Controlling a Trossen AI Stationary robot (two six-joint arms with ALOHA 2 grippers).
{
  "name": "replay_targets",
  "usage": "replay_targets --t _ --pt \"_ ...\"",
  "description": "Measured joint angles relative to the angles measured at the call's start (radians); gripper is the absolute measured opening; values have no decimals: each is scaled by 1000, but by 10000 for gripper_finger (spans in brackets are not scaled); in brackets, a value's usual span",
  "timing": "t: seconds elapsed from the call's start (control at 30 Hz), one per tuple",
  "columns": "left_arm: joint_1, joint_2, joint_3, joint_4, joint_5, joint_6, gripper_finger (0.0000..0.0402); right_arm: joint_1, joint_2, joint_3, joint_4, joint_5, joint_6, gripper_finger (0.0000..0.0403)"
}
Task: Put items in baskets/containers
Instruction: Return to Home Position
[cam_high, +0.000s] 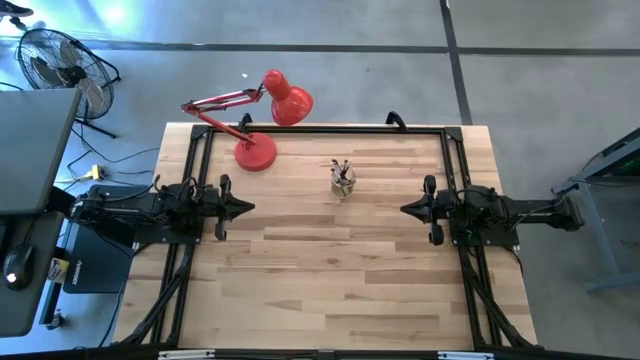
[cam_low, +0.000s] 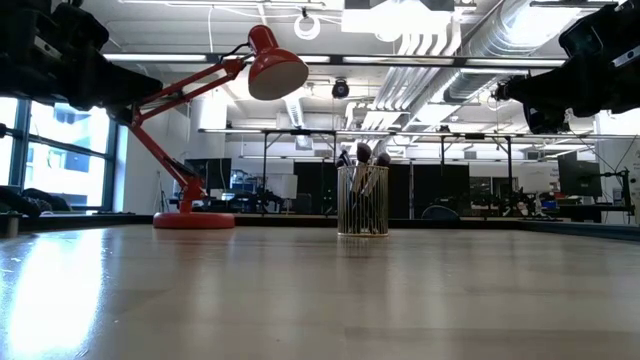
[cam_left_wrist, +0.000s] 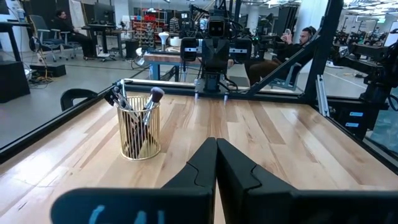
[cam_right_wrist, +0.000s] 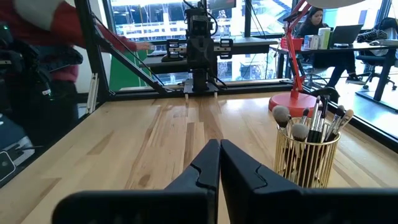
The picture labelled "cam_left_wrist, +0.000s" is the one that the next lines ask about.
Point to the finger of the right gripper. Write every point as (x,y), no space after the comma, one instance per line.
(224,59)
(210,59)

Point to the white phone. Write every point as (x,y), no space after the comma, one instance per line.
(287,31)

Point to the large black powder brush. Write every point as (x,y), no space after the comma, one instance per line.
(112,96)

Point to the grey chair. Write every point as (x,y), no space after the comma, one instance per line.
(284,79)

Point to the wooden table blue legs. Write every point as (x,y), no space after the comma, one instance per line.
(164,58)

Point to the black computer monitor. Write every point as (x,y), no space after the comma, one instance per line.
(104,14)

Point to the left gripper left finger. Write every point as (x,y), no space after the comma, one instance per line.
(186,202)

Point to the shelf with red bins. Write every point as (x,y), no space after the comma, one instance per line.
(149,28)

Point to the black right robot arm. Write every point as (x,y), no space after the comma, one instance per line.
(213,82)

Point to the white mushroom lamp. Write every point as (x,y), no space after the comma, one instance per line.
(163,37)

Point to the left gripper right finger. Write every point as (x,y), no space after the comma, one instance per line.
(264,205)

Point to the black chair back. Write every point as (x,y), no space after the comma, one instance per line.
(77,91)

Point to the slim black silver-ferrule brush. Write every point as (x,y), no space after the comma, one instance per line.
(122,88)

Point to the medium round-head makeup brush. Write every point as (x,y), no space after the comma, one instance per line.
(157,93)

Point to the black aluminium table frame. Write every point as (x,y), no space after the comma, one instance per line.
(323,46)

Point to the person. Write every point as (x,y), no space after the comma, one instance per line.
(289,49)
(71,34)

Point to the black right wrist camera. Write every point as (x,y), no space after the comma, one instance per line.
(216,28)

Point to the neighbouring black robot arm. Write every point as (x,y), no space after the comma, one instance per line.
(379,62)

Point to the black office chair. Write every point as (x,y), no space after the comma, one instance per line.
(43,31)

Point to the black control box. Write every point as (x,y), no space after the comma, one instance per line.
(354,118)

